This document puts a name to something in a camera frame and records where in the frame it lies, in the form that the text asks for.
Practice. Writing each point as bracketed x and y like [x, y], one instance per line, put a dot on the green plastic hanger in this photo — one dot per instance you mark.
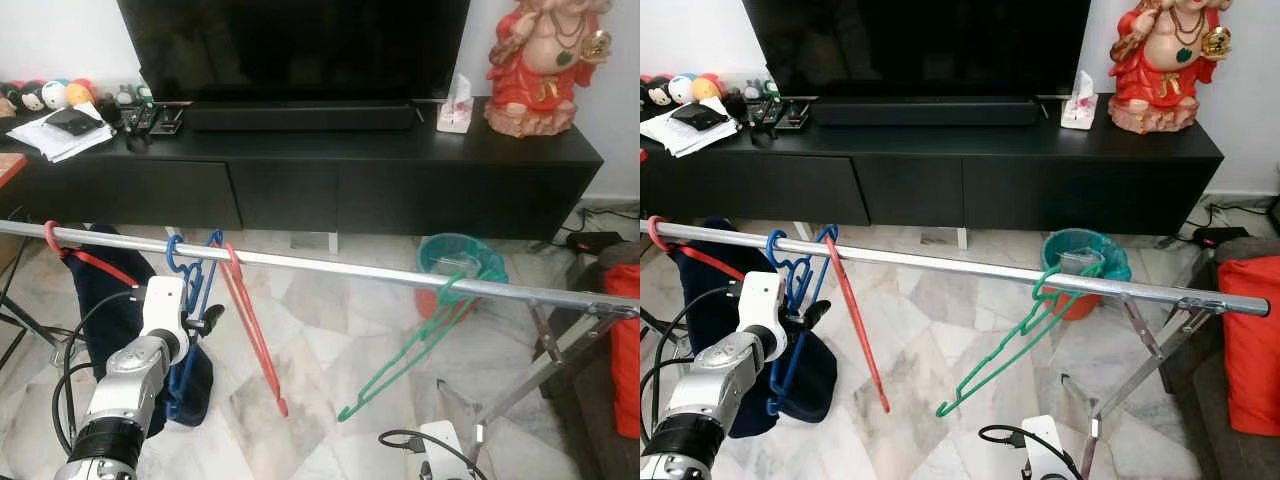
[1000, 357]
[405, 358]

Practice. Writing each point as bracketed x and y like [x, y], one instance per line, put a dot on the black wallet pouch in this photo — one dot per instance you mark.
[72, 122]
[698, 117]

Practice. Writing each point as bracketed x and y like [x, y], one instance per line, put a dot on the white tissue pack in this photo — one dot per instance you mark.
[1078, 112]
[455, 115]

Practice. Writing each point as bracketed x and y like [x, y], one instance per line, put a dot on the reddish brown table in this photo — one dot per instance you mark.
[10, 168]

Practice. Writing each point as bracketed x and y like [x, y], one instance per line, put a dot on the red bin with teal liner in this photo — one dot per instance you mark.
[1085, 250]
[460, 255]

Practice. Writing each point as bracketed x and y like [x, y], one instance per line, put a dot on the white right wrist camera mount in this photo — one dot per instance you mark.
[440, 455]
[1043, 450]

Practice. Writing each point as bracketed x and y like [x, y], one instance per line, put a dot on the orange plush ball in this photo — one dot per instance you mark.
[80, 92]
[708, 87]

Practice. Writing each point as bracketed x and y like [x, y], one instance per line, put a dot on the blue plastic hanger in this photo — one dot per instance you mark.
[772, 250]
[171, 252]

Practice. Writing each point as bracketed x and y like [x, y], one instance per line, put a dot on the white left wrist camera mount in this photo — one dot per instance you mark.
[762, 300]
[163, 305]

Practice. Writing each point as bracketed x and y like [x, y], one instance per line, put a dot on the silver metal clothes rack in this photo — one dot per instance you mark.
[350, 270]
[950, 263]

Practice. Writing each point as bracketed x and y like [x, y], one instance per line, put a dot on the red cushion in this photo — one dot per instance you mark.
[1250, 345]
[625, 350]

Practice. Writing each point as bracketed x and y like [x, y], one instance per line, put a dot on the small toy figurine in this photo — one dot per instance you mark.
[143, 94]
[769, 89]
[123, 97]
[749, 92]

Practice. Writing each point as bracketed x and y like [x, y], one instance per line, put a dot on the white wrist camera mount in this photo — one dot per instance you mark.
[163, 305]
[762, 300]
[1043, 450]
[440, 455]

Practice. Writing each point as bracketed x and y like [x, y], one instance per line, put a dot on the red plastic hanger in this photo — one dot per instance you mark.
[100, 268]
[710, 263]
[258, 340]
[860, 330]

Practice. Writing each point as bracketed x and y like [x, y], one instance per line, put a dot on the black power strip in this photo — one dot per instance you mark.
[595, 241]
[1220, 236]

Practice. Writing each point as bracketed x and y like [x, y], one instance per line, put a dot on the white teal plush ball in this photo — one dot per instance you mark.
[54, 93]
[681, 88]

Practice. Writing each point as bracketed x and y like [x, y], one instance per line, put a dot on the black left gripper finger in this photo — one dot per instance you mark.
[215, 316]
[817, 310]

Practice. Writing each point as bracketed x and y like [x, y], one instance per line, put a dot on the navy blue garment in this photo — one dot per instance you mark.
[105, 310]
[705, 300]

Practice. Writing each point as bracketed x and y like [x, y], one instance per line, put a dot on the black soundbar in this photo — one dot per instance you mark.
[300, 116]
[925, 112]

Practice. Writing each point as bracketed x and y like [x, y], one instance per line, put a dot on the black television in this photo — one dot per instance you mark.
[300, 50]
[920, 45]

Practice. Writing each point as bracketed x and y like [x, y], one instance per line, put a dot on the black TV cabinet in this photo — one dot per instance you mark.
[400, 190]
[1050, 190]

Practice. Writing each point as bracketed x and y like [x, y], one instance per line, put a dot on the red robed figurine statue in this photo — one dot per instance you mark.
[545, 70]
[1165, 70]

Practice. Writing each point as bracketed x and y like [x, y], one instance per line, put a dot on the black and white plush ball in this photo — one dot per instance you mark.
[8, 98]

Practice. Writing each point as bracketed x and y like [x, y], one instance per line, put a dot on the white paper stack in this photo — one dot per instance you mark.
[40, 140]
[670, 135]

